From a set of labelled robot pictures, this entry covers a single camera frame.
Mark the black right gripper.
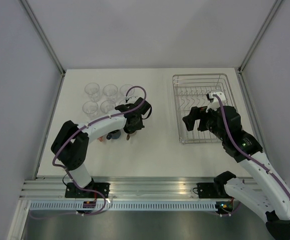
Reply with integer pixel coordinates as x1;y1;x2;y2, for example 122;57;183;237
182;102;227;141

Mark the blue ceramic mug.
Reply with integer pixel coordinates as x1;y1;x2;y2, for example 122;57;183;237
106;129;121;140

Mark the clear glass cup four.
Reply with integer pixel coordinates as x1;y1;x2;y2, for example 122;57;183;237
119;99;128;105

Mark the clear glass cup five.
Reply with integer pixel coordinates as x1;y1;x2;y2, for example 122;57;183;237
100;99;116;114

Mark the clear glass cup three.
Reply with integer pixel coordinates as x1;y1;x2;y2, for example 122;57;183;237
120;84;135;98

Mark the pink ceramic mug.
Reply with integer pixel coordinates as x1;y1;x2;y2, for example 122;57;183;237
97;136;106;143

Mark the clear glass cup two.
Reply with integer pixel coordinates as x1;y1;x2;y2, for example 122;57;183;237
103;84;118;102

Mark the clear glass cup one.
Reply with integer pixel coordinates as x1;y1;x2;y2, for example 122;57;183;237
85;82;101;102

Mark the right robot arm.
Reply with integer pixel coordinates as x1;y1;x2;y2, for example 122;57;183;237
182;106;290;240

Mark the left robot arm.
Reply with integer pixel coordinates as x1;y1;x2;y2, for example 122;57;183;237
51;97;152;198

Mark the clear glass cup six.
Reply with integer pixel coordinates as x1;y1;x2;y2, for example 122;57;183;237
82;101;99;119

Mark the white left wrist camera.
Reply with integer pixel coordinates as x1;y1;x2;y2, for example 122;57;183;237
123;95;139;104

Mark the metal wire dish rack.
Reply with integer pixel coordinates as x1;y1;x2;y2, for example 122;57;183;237
172;73;238;145

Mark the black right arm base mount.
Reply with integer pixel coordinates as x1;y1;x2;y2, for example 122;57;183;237
196;182;218;199

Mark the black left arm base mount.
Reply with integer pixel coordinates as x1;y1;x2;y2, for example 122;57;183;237
64;182;110;200

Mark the aluminium front rail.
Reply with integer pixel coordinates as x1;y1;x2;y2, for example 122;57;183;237
20;176;213;201

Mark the white slotted cable duct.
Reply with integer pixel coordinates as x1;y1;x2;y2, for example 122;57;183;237
30;200;217;212

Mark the right aluminium frame post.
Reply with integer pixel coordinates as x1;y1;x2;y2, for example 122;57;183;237
237;0;284;74

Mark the aluminium frame post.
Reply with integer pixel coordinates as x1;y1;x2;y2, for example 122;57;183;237
237;0;284;74
19;0;66;76

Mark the left aluminium frame post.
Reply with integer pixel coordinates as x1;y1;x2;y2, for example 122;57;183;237
19;0;66;76

